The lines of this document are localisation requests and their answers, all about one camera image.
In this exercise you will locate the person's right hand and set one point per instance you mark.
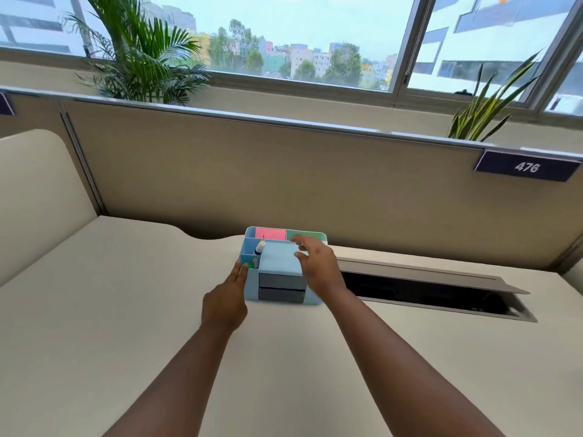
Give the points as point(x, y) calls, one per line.
point(321, 270)

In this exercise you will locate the green snake plant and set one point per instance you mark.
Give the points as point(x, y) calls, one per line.
point(485, 109)

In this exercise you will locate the green sticky note pad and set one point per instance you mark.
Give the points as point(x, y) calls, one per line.
point(298, 235)

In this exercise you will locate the beige desk partition panel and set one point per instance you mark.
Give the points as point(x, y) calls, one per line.
point(296, 177)

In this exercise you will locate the person's left forearm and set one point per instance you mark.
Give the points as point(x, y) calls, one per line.
point(182, 386)

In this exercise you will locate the light blue desk organizer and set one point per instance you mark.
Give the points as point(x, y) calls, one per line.
point(278, 261)

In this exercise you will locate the window with metal frame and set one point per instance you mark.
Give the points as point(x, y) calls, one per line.
point(319, 36)

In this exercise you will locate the beige rounded side divider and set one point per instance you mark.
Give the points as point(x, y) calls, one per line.
point(36, 200)

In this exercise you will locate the white marker pen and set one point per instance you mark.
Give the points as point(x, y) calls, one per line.
point(259, 248)

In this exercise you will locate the purple desk number plate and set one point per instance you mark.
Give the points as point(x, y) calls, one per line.
point(4, 104)
point(527, 167)

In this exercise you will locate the person's right forearm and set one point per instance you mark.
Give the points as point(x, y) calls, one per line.
point(401, 373)

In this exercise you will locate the gray organizer drawer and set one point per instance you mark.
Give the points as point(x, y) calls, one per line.
point(281, 280)
point(281, 294)

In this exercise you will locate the green palm plant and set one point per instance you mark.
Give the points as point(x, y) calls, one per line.
point(141, 54)

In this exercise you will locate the person's left fingers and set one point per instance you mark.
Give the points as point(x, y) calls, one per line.
point(239, 275)

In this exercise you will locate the person's right thumb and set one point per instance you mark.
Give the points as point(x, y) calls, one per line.
point(301, 256)

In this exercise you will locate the person's left hand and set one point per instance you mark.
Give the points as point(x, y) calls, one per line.
point(223, 304)

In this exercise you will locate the pink sticky note pad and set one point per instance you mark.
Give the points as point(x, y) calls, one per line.
point(270, 234)

